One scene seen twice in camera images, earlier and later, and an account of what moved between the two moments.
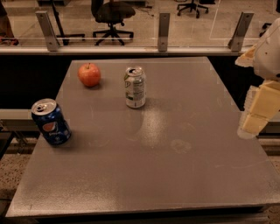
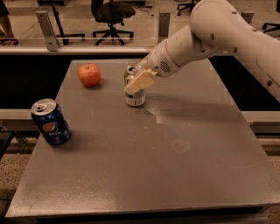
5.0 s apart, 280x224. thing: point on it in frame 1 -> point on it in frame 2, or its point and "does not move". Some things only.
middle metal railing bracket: [164, 29] does not move
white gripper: [269, 59] -> [160, 61]
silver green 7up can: [135, 87] does not move
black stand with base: [65, 36] does not move
